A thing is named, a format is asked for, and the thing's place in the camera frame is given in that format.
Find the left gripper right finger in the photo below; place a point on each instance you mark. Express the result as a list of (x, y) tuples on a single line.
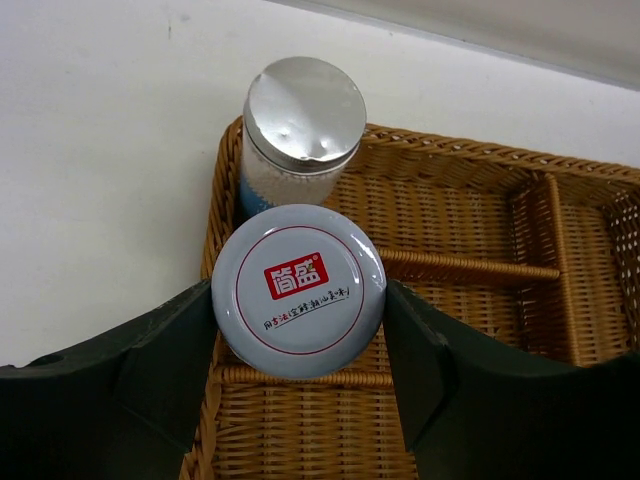
[(472, 407)]

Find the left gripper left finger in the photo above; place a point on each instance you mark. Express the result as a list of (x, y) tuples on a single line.
[(122, 405)]

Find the white lid sauce jar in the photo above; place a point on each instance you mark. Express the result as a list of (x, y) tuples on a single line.
[(298, 291)]

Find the silver lid blue jar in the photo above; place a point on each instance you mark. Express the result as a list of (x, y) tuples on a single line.
[(303, 120)]

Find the wicker divided basket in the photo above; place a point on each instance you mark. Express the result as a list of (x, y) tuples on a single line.
[(538, 251)]

